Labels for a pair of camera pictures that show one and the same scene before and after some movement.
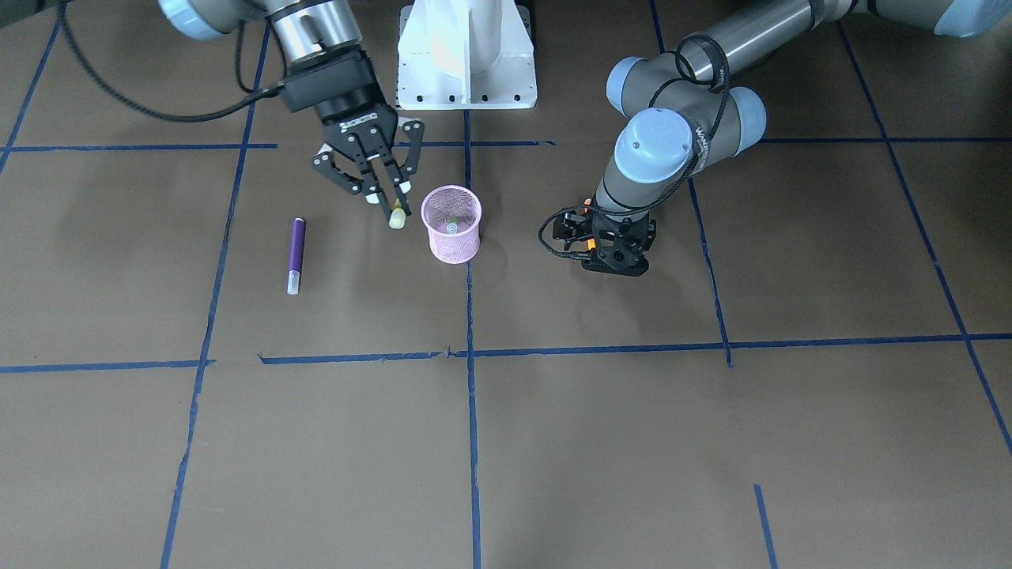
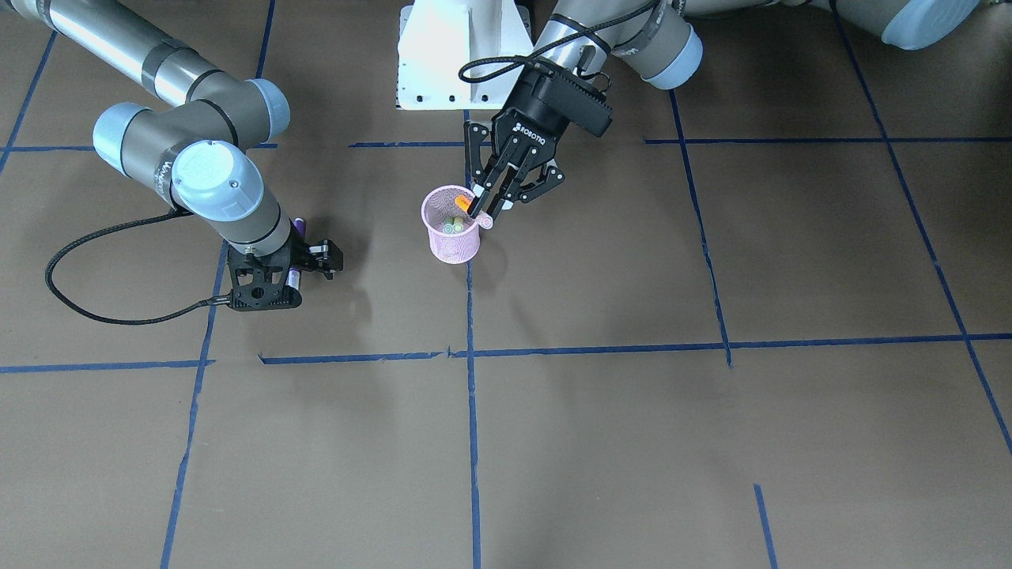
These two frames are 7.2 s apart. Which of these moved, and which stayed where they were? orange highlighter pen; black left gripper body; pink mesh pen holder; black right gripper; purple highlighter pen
Moved: black left gripper body; black right gripper; orange highlighter pen
Stayed: purple highlighter pen; pink mesh pen holder
